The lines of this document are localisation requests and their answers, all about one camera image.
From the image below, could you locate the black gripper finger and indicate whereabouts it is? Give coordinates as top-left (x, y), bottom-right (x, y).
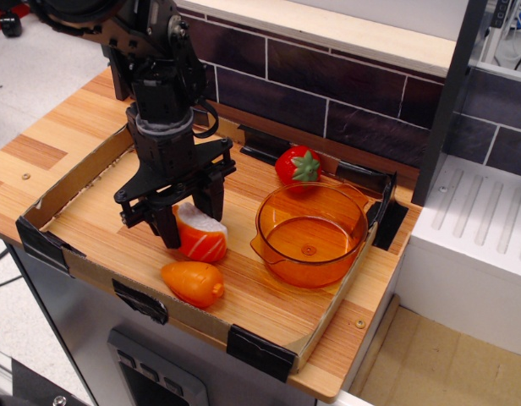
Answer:
top-left (150, 206), bottom-right (181, 249)
top-left (193, 173), bottom-right (224, 222)

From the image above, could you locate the light wooden shelf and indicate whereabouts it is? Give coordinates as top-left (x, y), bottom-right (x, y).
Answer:
top-left (177, 0), bottom-right (456, 77)

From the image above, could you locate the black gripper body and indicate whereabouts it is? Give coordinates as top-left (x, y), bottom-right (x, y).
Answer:
top-left (114, 125), bottom-right (236, 228)

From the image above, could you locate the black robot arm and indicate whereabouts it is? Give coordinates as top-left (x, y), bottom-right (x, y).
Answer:
top-left (30, 1), bottom-right (235, 249)

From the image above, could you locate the dark grey vertical post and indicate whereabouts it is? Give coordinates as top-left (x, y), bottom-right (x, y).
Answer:
top-left (412, 1), bottom-right (487, 206)

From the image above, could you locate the orange white toy sushi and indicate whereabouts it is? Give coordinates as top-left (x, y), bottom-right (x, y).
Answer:
top-left (173, 202), bottom-right (228, 262)

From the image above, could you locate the grey toy oven panel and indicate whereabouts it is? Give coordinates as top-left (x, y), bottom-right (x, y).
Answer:
top-left (107, 330), bottom-right (209, 405)

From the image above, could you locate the orange toy carrot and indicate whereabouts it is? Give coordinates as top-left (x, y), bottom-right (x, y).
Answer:
top-left (161, 261), bottom-right (225, 308)

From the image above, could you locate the red toy strawberry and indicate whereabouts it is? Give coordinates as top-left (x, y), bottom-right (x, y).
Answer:
top-left (275, 145), bottom-right (321, 194)

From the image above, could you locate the transparent orange plastic pot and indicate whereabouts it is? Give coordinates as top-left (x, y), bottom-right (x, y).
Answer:
top-left (250, 183), bottom-right (370, 288)

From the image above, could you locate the cardboard fence with black tape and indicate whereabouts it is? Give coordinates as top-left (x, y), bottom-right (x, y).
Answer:
top-left (18, 91), bottom-right (420, 398)

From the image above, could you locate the black caster wheel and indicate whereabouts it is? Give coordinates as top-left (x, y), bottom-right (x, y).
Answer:
top-left (0, 10), bottom-right (23, 38)

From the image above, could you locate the white toy sink drainboard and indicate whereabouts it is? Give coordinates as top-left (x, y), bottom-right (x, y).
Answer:
top-left (396, 156), bottom-right (521, 355)

